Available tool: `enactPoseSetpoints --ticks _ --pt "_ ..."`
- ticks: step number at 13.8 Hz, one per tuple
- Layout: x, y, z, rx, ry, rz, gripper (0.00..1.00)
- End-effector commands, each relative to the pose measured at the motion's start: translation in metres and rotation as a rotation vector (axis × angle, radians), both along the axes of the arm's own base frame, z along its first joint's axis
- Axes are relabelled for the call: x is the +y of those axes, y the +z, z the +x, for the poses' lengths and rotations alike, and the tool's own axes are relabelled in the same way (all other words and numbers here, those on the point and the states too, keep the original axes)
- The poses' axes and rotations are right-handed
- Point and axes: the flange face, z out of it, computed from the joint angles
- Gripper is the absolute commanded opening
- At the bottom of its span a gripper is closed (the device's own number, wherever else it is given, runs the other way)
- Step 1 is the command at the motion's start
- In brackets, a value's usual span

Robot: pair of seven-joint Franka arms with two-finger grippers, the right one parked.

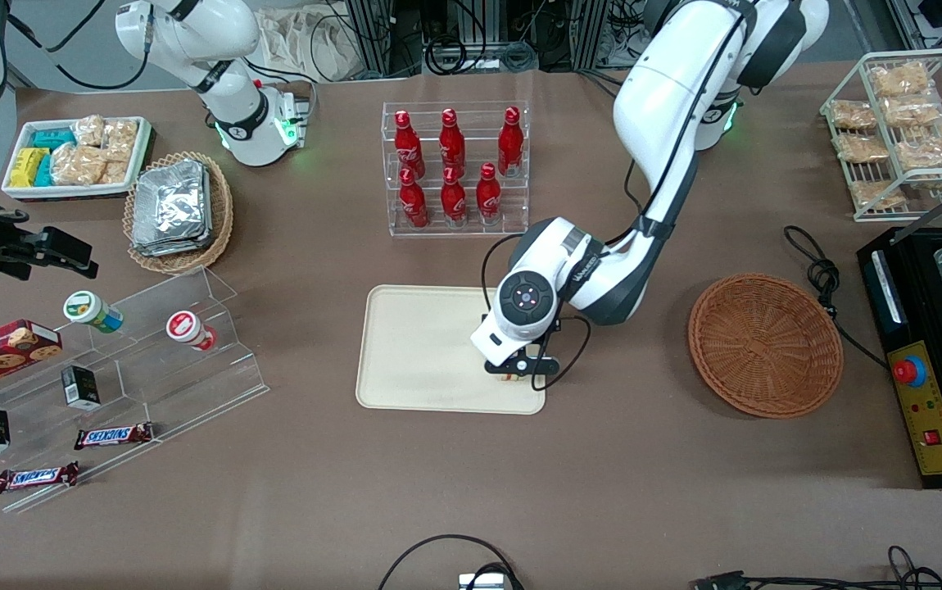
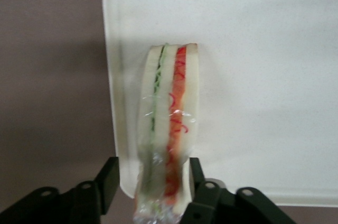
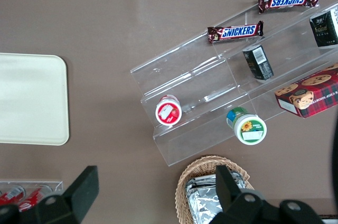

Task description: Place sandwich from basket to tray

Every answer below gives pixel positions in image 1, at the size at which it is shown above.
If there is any white rectangular snack tray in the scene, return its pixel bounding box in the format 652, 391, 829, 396
2, 116, 153, 201

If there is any beige plastic tray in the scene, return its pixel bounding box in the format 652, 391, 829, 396
356, 284, 547, 415

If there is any oval light wicker basket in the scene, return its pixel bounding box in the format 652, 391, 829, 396
123, 151, 234, 275

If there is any round brown wicker basket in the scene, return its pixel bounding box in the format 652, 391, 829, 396
688, 273, 845, 420

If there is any green lid cup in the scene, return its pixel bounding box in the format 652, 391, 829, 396
63, 290, 125, 334

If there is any yellow snack packet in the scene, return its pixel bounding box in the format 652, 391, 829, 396
9, 147, 50, 188

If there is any stack of silver foil packs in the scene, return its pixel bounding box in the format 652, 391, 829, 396
131, 159, 213, 257

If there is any red lid cup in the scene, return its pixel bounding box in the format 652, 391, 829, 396
165, 311, 217, 352

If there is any clear acrylic bottle rack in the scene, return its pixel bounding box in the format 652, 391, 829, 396
382, 100, 531, 238

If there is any clear acrylic stepped shelf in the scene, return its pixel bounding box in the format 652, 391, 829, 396
0, 265, 270, 515

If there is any red cola bottle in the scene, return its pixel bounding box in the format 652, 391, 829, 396
439, 108, 467, 177
393, 111, 426, 179
399, 168, 429, 229
476, 162, 503, 225
497, 107, 524, 177
441, 166, 469, 228

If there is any brown Snickers bar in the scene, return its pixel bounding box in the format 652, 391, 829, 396
0, 461, 80, 494
74, 422, 155, 451

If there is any beige cloth bag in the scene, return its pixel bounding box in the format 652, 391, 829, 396
256, 7, 362, 84

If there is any red emergency stop button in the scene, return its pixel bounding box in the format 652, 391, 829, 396
893, 356, 928, 388

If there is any bagged pastry snack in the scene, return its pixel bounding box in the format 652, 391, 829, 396
849, 179, 907, 211
831, 99, 878, 131
835, 133, 890, 164
881, 95, 942, 129
895, 134, 942, 175
869, 62, 931, 98

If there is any black machine with yellow panel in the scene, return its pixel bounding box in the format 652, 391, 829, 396
858, 225, 942, 490

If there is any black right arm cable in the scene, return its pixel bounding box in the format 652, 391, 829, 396
6, 0, 152, 92

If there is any black looped table cable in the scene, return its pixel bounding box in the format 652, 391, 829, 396
378, 534, 526, 590

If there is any black machine power cable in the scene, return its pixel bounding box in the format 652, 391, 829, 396
783, 225, 891, 370

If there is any black connector cable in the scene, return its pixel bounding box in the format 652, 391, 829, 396
691, 544, 942, 590

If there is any white wire rack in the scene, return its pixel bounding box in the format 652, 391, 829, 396
819, 48, 942, 223

